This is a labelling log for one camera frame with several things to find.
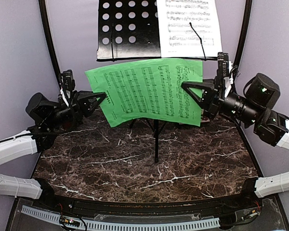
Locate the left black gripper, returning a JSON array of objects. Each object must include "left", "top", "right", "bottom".
[{"left": 45, "top": 90, "right": 106, "bottom": 129}]

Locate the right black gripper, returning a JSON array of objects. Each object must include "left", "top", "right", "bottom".
[{"left": 182, "top": 75, "right": 261, "bottom": 125}]

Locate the green sheet music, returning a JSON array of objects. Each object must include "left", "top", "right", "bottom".
[{"left": 85, "top": 58, "right": 203, "bottom": 127}]

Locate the white sheet music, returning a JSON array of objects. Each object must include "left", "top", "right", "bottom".
[{"left": 157, "top": 0, "right": 222, "bottom": 59}]

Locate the black music stand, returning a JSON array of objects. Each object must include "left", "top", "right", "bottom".
[{"left": 96, "top": 0, "right": 220, "bottom": 164}]

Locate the brown wooden metronome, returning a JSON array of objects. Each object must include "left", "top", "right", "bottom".
[{"left": 61, "top": 121, "right": 74, "bottom": 131}]

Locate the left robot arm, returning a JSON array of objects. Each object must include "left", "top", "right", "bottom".
[{"left": 0, "top": 90, "right": 106, "bottom": 210}]

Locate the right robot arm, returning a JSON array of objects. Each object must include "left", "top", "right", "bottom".
[{"left": 181, "top": 73, "right": 289, "bottom": 150}]

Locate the floral square plate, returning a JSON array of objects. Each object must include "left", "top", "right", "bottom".
[{"left": 200, "top": 116, "right": 210, "bottom": 124}]

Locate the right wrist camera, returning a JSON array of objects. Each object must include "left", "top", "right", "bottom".
[{"left": 215, "top": 51, "right": 238, "bottom": 97}]

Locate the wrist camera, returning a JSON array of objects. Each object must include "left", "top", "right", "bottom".
[
  {"left": 215, "top": 51, "right": 238, "bottom": 97},
  {"left": 59, "top": 69, "right": 76, "bottom": 106}
]

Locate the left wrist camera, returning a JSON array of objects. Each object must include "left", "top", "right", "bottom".
[{"left": 59, "top": 69, "right": 76, "bottom": 106}]

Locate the black front rail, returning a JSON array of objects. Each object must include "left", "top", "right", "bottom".
[{"left": 50, "top": 195, "right": 256, "bottom": 217}]

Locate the white slotted cable duct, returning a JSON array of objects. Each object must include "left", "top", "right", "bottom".
[{"left": 20, "top": 205, "right": 221, "bottom": 231}]

